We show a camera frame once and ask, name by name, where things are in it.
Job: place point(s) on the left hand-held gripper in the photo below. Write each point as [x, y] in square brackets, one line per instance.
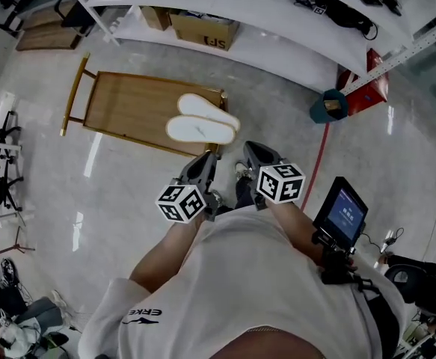
[180, 204]

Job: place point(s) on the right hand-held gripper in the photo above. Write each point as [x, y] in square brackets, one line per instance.
[281, 183]

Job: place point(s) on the white slipper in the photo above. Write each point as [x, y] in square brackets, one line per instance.
[199, 105]
[199, 130]

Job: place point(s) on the person's right forearm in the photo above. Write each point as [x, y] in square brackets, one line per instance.
[296, 226]

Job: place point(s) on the person's left forearm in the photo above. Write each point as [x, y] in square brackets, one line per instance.
[158, 256]

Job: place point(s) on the person's white shoe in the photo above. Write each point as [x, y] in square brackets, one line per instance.
[216, 196]
[242, 170]

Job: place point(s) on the person's dark trousers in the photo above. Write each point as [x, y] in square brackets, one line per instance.
[245, 194]

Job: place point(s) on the teal waste bin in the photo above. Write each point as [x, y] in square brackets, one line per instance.
[318, 112]

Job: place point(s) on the wooden trolley cart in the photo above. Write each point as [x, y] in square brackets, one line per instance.
[135, 103]

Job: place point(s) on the black chest-mounted monitor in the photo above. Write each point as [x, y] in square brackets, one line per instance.
[343, 211]

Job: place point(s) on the person in white shirt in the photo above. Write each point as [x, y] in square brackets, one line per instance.
[247, 275]

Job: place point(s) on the red metal box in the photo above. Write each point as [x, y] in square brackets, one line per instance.
[367, 95]

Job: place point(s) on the white metal shelving unit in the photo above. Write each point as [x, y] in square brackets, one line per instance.
[277, 17]

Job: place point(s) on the large cardboard box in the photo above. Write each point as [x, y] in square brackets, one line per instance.
[195, 32]

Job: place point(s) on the small cardboard box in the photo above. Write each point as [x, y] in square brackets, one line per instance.
[154, 17]

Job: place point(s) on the black cantilever chair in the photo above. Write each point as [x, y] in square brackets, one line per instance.
[77, 15]

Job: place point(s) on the wooden floor platform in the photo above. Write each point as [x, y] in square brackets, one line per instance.
[45, 37]

